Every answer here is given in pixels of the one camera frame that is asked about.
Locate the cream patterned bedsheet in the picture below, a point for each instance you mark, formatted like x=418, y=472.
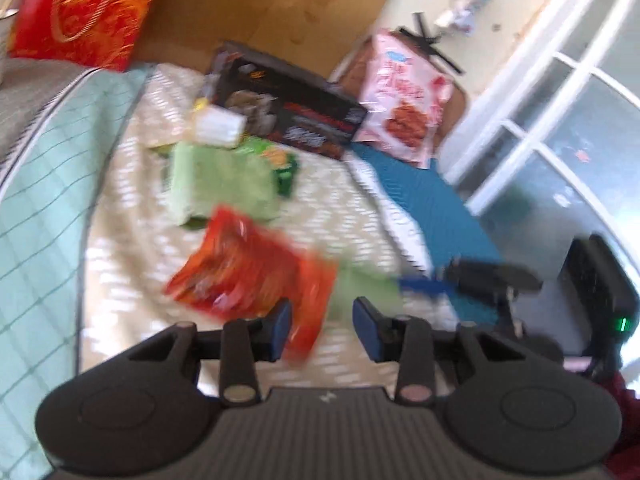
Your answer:
x=330, y=220

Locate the teal patterned blanket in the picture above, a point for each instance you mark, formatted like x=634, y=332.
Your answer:
x=435, y=210

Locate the dark green snack packet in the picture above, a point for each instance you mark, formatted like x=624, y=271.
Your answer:
x=281, y=166

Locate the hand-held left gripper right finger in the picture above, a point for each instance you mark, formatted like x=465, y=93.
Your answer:
x=366, y=331

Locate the small white snack packet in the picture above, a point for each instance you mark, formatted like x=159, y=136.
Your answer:
x=217, y=125

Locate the wooden headboard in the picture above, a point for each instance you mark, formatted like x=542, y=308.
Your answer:
x=280, y=5

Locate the white window frame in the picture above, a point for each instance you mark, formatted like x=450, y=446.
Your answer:
x=542, y=35

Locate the black printed box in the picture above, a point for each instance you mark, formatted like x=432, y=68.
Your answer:
x=305, y=115

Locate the light green checked sheet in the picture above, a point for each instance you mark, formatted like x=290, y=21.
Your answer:
x=40, y=210

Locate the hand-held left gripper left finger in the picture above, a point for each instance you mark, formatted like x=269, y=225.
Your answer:
x=281, y=326

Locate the white enamel mug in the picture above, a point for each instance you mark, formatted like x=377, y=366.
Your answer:
x=6, y=30

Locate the person's right forearm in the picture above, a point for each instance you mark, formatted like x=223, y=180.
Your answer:
x=622, y=410

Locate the red snack packet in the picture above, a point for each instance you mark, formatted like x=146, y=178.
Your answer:
x=250, y=270

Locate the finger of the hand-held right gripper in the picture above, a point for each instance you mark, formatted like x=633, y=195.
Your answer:
x=480, y=276

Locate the pink snack bag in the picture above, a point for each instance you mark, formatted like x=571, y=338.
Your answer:
x=400, y=105

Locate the large light green snack packet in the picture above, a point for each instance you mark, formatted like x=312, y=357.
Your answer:
x=220, y=180

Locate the small light green snack packet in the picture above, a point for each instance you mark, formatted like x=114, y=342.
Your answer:
x=365, y=285

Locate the red gift bag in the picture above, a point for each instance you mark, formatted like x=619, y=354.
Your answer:
x=90, y=15

